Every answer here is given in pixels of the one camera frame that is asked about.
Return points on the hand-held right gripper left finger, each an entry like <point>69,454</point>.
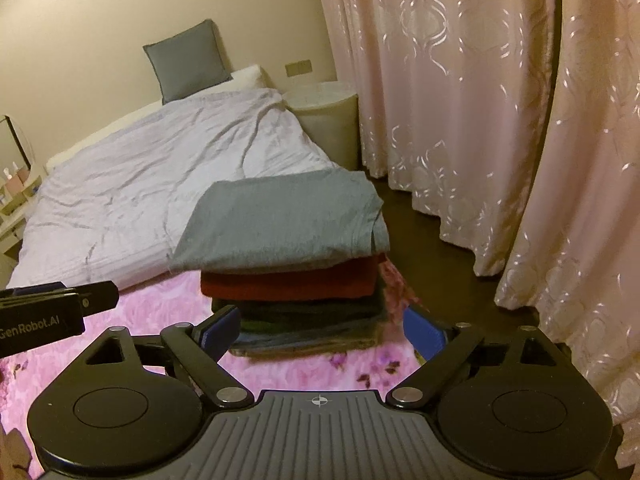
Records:
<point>222,332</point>

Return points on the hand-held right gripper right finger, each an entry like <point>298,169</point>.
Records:
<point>422,332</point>

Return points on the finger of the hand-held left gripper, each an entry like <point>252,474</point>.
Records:
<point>97,295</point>

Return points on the grey t-shirt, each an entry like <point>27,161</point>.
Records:
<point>280,225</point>

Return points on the pink floral fleece blanket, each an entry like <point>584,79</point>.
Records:
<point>150,310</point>

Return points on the folded red garment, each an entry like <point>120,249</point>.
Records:
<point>290,280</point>

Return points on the folded dark grey garment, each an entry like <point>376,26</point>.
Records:
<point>310,342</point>

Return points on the folded dark green garment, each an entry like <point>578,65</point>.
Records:
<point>310,312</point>

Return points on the white shelf unit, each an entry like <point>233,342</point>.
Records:
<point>17,205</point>

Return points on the light grey duvet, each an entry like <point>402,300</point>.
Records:
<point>150,170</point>

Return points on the round white side table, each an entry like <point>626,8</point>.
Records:
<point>325,115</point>

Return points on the grey pillow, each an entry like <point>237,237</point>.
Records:
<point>187,60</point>

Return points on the pink patterned curtain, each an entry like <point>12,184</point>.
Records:
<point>475,85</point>

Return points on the white pillow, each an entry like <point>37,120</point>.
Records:
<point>247,77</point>

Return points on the beige wall outlet plate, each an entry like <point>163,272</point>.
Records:
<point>298,68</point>

